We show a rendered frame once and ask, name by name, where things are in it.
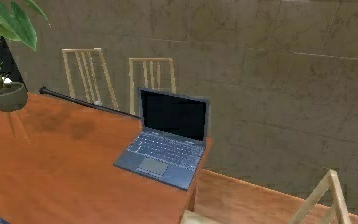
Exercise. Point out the green house plant in pot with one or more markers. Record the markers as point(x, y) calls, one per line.
point(7, 96)

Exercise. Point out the blue open laptop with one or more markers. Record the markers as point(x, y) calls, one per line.
point(167, 146)

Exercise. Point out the pale wooden slatted chair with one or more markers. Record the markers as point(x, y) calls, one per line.
point(87, 75)
point(151, 71)
point(330, 200)

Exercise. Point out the orange wooden table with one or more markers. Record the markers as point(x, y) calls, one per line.
point(70, 166)

